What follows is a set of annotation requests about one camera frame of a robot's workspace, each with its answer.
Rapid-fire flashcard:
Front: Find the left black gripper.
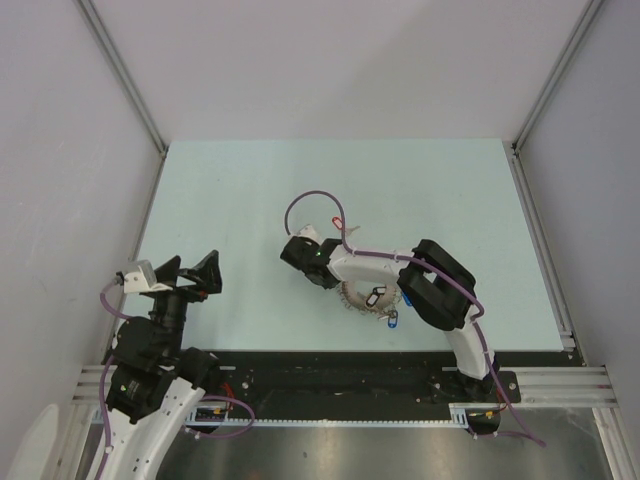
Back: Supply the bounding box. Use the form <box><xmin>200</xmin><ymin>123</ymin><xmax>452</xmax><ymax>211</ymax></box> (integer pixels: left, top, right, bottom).
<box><xmin>150</xmin><ymin>248</ymin><xmax>222</xmax><ymax>359</ymax></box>

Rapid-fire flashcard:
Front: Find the red key tag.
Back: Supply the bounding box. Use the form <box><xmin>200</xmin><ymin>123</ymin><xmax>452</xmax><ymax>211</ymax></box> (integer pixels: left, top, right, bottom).
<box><xmin>332</xmin><ymin>216</ymin><xmax>344</xmax><ymax>230</ymax></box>

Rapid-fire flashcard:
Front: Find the metal key organizer ring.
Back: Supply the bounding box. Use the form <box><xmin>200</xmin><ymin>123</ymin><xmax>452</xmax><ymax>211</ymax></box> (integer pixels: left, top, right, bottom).
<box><xmin>337</xmin><ymin>278</ymin><xmax>404</xmax><ymax>317</ymax></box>

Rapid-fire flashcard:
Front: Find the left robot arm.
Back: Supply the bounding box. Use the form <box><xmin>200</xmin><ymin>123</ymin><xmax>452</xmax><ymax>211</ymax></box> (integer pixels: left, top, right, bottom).
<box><xmin>87</xmin><ymin>250</ymin><xmax>223</xmax><ymax>479</ymax></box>

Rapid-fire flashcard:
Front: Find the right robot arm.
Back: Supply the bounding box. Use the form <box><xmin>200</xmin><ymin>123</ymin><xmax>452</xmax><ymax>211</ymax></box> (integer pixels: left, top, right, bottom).
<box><xmin>280</xmin><ymin>235</ymin><xmax>499</xmax><ymax>401</ymax></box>

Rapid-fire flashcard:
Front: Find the black key tag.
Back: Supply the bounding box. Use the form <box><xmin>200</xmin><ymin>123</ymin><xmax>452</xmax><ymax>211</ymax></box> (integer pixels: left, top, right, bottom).
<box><xmin>365</xmin><ymin>286</ymin><xmax>386</xmax><ymax>309</ymax></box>

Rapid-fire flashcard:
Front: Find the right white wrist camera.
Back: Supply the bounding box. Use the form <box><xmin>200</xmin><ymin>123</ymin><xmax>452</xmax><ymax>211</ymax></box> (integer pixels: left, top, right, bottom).
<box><xmin>290</xmin><ymin>224</ymin><xmax>324</xmax><ymax>245</ymax></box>

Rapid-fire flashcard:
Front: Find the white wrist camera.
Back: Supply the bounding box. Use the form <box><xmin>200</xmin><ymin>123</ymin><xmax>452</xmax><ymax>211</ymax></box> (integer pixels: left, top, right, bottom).
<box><xmin>290</xmin><ymin>224</ymin><xmax>324</xmax><ymax>245</ymax></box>
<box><xmin>116</xmin><ymin>260</ymin><xmax>171</xmax><ymax>295</ymax></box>

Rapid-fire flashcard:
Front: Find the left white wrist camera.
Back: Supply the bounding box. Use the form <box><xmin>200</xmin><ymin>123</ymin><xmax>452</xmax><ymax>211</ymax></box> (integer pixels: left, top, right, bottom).
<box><xmin>116</xmin><ymin>260</ymin><xmax>171</xmax><ymax>295</ymax></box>

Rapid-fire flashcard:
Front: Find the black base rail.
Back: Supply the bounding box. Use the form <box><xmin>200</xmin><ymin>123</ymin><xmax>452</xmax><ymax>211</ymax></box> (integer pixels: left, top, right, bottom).
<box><xmin>102</xmin><ymin>349</ymin><xmax>584</xmax><ymax>424</ymax></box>

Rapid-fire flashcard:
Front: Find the white cable duct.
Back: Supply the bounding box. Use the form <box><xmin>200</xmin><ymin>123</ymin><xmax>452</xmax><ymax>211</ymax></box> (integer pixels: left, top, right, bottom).
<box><xmin>184</xmin><ymin>407</ymin><xmax>501</xmax><ymax>430</ymax></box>

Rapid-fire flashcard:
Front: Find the right aluminium frame post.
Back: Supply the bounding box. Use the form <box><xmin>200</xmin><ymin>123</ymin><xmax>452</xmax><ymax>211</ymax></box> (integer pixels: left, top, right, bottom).
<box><xmin>510</xmin><ymin>0</ymin><xmax>606</xmax><ymax>154</ymax></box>

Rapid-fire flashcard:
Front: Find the aluminium frame post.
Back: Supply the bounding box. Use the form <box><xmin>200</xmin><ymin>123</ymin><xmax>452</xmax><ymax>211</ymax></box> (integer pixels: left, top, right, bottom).
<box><xmin>510</xmin><ymin>0</ymin><xmax>606</xmax><ymax>154</ymax></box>
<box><xmin>75</xmin><ymin>0</ymin><xmax>168</xmax><ymax>159</ymax></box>

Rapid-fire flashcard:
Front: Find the left aluminium frame post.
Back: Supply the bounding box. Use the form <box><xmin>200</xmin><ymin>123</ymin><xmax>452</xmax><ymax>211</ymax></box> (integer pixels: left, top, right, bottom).
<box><xmin>75</xmin><ymin>0</ymin><xmax>168</xmax><ymax>159</ymax></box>

